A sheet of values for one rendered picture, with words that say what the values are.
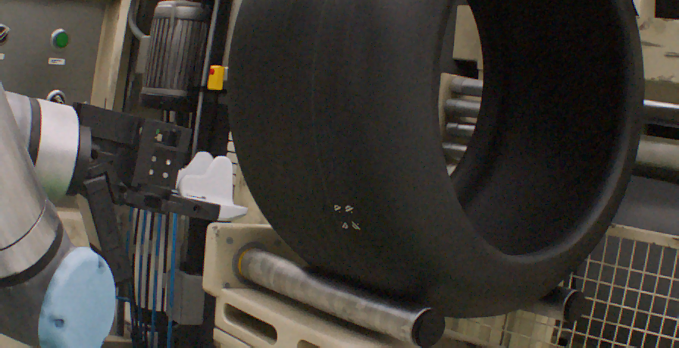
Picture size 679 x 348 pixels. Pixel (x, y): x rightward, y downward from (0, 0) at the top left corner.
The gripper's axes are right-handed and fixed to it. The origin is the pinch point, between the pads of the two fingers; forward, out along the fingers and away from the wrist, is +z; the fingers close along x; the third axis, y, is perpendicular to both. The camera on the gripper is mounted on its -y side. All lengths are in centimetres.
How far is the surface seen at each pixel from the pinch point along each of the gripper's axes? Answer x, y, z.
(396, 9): -10.5, 22.4, 5.6
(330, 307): 3.6, -8.7, 17.7
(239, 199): 36.3, -0.3, 24.3
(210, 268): 24.2, -9.3, 13.9
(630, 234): -7, 7, 64
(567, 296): -10.1, -2.9, 45.6
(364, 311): -2.5, -7.6, 17.3
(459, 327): 27, -15, 67
